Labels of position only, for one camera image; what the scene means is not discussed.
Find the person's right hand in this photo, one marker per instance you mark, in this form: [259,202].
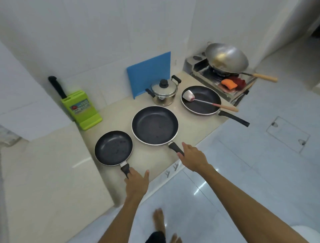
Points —
[195,159]

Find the person's left hand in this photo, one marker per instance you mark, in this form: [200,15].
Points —
[136,182]

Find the person's right thumb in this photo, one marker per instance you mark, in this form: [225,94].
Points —
[186,146]

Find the person's left thumb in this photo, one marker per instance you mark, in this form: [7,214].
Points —
[146,176]

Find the medium black frying pan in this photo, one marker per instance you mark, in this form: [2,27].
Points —
[155,125]

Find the small black frying pan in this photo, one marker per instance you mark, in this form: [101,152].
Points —
[113,147]

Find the person's left forearm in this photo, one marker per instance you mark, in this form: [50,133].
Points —
[120,220]

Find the person's right forearm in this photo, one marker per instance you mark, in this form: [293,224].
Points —
[247,205]

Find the large black frying pan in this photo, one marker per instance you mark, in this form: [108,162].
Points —
[203,105]

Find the person's left foot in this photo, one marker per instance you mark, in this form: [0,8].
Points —
[159,220]

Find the person's foot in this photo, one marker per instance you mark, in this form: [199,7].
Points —
[159,220]
[175,239]

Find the person's black shorts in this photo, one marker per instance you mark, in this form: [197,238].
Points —
[155,237]

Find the steel pot lid black knob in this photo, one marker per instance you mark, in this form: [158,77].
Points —
[162,89]

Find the person's right foot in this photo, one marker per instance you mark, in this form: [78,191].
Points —
[175,239]

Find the steel gas stove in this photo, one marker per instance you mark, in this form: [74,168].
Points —
[212,78]

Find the orange sponge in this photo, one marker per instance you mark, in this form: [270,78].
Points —
[228,83]

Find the blue cutting board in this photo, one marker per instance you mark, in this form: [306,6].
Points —
[145,75]

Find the dark red cloth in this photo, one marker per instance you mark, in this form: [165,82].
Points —
[240,82]

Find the green knife block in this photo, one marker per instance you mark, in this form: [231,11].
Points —
[82,110]

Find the floor access hatch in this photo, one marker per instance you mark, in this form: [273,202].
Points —
[287,134]

